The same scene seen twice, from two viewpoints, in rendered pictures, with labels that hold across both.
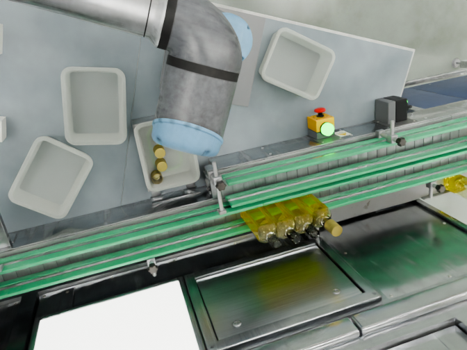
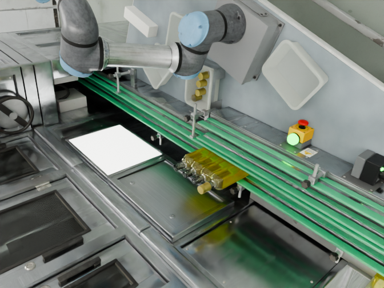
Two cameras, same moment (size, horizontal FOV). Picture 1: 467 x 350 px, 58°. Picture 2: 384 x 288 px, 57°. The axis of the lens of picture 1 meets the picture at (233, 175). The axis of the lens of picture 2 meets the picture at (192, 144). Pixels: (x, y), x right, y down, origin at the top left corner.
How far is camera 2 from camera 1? 1.28 m
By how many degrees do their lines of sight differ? 54
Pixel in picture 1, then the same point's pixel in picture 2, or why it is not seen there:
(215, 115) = (66, 56)
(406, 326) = (154, 255)
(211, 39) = (63, 23)
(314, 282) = (179, 206)
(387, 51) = not seen: outside the picture
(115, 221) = (165, 106)
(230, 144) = (243, 106)
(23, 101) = (165, 22)
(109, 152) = not seen: hidden behind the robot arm
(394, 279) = (207, 250)
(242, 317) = (138, 183)
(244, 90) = (242, 72)
